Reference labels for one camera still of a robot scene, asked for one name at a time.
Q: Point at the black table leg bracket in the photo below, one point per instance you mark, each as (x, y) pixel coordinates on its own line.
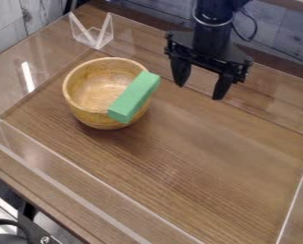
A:
(42, 229)

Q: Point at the clear acrylic tray wall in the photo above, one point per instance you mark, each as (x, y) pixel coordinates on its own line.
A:
(100, 214)

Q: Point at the wooden bowl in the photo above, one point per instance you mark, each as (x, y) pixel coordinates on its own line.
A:
(92, 86)

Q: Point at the green rectangular block stick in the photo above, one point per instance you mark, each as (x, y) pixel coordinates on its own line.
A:
(133, 97)

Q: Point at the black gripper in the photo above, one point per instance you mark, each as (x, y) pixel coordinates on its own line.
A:
(232, 60)

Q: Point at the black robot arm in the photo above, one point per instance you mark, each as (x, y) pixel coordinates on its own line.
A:
(207, 47)

